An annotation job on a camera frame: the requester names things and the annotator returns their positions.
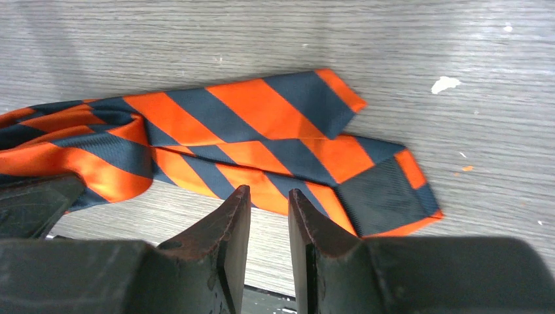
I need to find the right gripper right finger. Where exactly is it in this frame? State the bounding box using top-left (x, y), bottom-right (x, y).
top-left (288, 189), bottom-right (554, 313)

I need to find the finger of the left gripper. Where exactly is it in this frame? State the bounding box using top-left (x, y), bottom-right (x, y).
top-left (1, 174), bottom-right (86, 239)

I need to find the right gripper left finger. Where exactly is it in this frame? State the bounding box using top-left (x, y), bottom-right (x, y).
top-left (1, 185), bottom-right (251, 313)

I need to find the orange navy striped tie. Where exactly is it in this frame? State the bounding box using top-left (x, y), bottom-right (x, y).
top-left (1, 69), bottom-right (443, 237)

